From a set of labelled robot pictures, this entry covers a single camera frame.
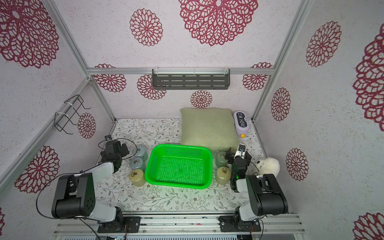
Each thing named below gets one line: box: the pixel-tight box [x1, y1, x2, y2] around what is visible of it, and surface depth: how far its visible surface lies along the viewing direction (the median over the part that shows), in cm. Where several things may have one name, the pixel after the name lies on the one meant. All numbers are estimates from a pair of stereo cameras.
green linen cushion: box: [179, 107, 240, 152], surface depth 101 cm
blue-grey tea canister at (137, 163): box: [129, 156, 146, 173], surface depth 89 cm
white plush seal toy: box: [256, 157, 280, 177], surface depth 75 cm
